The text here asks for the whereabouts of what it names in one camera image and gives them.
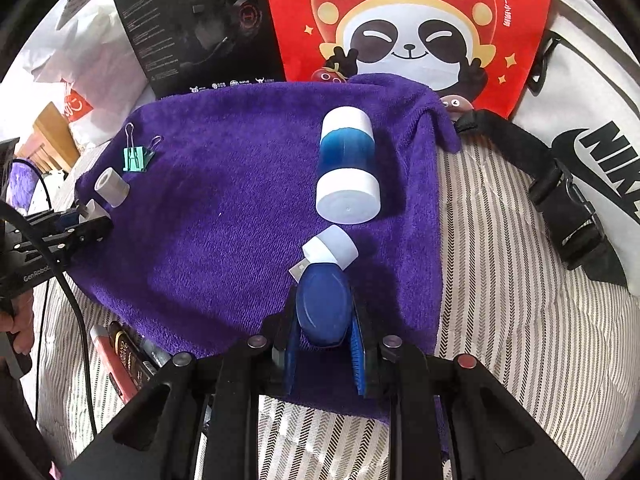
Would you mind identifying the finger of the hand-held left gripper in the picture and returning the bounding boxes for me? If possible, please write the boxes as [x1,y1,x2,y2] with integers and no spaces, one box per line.
[15,216,114,262]
[27,209,85,232]

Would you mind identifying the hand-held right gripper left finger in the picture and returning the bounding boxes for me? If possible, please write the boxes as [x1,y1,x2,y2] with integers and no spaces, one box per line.
[65,287,300,480]

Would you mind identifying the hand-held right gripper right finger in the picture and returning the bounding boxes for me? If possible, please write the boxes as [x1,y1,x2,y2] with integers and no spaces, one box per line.
[349,300,586,480]

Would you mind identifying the white charger plug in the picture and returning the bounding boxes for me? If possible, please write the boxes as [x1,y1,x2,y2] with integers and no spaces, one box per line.
[75,199,106,221]

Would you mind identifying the white tape roll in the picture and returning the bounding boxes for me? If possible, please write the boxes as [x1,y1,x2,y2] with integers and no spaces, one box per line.
[94,167,131,208]

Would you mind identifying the blue round tin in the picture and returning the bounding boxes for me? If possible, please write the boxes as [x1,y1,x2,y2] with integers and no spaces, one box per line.
[294,262,353,348]

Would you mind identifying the green binder clip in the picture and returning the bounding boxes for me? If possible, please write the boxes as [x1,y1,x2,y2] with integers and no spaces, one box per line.
[121,122,163,173]

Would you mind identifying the pink pen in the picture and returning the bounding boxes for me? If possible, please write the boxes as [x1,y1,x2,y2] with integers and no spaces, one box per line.
[89,325,126,401]

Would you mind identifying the white plug-in night light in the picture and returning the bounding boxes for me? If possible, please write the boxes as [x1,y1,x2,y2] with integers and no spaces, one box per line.
[290,225,358,283]

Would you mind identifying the black gold tube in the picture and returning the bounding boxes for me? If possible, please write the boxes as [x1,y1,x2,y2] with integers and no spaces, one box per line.
[107,320,151,386]

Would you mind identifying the black cylinder tube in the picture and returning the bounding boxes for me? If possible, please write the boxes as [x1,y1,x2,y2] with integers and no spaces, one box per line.
[140,337,173,368]

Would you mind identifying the blue white bottle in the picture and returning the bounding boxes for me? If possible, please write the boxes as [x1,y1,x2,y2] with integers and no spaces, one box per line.
[315,105,383,226]

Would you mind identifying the person's left hand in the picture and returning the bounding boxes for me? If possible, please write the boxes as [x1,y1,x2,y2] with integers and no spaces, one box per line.
[0,291,36,357]

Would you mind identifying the purple plush cloth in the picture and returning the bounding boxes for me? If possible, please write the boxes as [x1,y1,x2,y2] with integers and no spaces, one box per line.
[10,167,36,211]

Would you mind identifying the wooden headboard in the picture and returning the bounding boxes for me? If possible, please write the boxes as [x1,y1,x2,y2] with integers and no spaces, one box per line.
[15,102,83,176]

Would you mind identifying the purple towel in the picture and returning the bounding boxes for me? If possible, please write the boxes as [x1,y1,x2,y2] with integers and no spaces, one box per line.
[65,74,461,421]

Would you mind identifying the white plastic shopping bag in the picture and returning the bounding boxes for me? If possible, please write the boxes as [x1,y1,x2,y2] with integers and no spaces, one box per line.
[0,0,161,146]

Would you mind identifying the striped bed sheet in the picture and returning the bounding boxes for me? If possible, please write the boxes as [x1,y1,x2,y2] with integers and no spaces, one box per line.
[30,135,640,480]

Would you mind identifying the black headphone box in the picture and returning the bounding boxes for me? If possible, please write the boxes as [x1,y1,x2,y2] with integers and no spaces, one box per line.
[110,0,288,100]

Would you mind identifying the red paper bag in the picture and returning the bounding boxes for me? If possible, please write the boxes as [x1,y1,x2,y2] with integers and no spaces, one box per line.
[260,0,556,121]

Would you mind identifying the white waist bag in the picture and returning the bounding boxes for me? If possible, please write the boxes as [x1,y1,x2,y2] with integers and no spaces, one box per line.
[452,0,640,301]

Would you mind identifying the black cable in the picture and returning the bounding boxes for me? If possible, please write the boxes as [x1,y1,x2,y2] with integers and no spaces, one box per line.
[0,157,101,438]

